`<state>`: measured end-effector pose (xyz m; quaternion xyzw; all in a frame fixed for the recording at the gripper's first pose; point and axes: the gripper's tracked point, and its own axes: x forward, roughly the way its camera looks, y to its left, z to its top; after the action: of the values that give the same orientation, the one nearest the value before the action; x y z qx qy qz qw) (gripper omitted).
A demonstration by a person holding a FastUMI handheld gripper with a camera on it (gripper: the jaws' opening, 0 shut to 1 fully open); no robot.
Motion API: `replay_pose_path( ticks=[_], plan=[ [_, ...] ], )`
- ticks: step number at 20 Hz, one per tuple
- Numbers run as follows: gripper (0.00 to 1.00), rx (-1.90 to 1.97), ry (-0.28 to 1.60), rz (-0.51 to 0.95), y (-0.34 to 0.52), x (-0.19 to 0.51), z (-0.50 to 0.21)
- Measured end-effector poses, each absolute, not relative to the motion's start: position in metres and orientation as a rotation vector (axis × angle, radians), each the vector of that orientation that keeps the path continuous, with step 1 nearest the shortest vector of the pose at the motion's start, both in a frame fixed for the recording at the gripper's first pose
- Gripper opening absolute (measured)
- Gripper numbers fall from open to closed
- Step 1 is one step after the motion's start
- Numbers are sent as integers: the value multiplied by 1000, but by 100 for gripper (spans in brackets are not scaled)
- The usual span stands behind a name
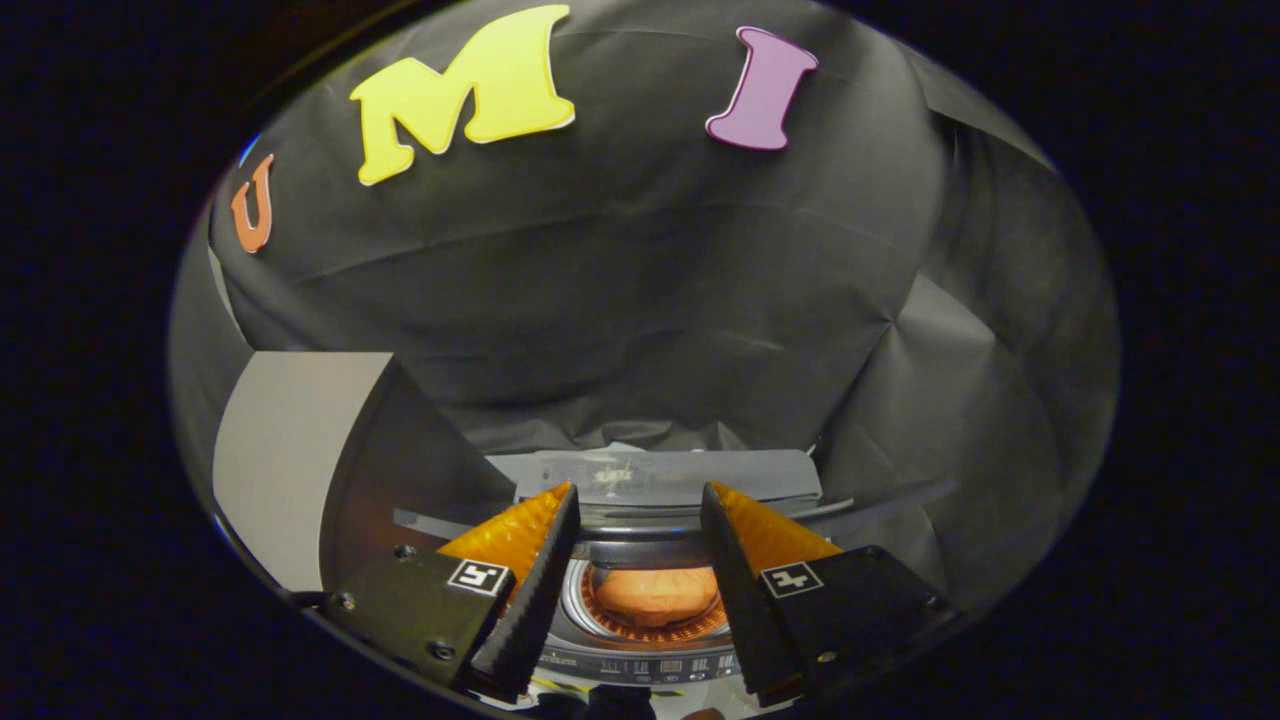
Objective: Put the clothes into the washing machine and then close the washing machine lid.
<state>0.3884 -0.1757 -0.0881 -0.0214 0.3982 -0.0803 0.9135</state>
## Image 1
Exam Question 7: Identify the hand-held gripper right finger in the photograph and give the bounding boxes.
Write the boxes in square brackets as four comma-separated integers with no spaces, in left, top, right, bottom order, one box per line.
[700,481,956,706]

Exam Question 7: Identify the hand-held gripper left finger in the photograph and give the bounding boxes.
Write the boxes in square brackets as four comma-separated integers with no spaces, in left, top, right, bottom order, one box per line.
[320,482,581,701]

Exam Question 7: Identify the yellow polo shirt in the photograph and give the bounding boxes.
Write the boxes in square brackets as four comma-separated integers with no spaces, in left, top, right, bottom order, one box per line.
[592,567,721,629]

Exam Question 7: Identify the dark washing machine lid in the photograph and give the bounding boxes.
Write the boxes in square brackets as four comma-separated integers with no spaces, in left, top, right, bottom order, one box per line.
[393,445,961,571]

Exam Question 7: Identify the grey cabinet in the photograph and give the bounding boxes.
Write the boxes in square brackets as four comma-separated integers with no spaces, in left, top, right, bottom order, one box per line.
[212,350,516,601]

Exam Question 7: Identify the black backdrop cloth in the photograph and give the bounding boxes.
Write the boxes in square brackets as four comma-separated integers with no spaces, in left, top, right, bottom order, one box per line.
[168,0,1121,611]

